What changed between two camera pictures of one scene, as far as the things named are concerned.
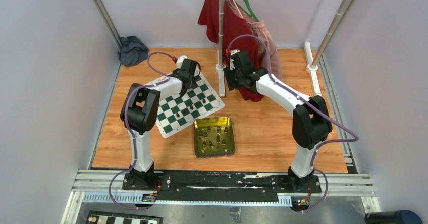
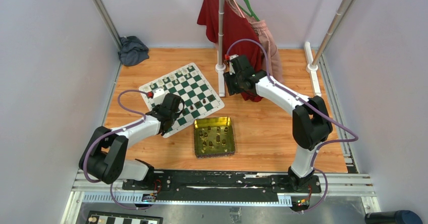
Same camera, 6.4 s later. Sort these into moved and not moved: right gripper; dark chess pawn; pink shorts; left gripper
Moved: left gripper
Not moved: pink shorts; right gripper; dark chess pawn
